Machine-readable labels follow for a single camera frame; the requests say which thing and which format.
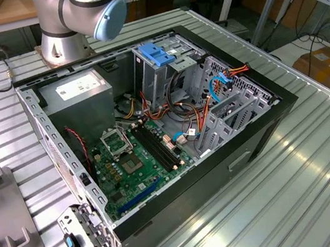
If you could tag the black RAM slot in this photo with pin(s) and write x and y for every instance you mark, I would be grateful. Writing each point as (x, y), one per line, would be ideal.
(162, 146)
(158, 147)
(149, 149)
(153, 149)

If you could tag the grey power supply unit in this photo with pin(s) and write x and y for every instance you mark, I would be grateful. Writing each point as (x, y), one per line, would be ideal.
(87, 111)

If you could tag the grey metal disk bay cage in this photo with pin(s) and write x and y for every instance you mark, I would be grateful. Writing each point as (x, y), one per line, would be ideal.
(240, 117)

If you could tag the blue expansion slot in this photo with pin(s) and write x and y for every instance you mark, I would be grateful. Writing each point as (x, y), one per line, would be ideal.
(139, 196)

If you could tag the brown cardboard box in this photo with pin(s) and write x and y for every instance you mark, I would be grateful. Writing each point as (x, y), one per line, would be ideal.
(327, 71)

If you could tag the black open PC case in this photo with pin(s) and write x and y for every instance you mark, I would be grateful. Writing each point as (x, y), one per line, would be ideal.
(197, 200)

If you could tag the white desk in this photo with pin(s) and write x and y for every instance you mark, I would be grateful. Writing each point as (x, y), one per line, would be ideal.
(283, 56)

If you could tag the grey metal optical drive cage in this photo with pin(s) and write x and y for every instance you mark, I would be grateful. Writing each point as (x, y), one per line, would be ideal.
(153, 81)

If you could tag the green motherboard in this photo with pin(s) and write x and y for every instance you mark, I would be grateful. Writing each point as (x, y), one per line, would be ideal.
(130, 180)

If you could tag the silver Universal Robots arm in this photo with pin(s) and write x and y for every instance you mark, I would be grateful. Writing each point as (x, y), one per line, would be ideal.
(81, 4)

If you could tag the blue plastic drive bracket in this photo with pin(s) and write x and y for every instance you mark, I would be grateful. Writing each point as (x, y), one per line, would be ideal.
(155, 53)

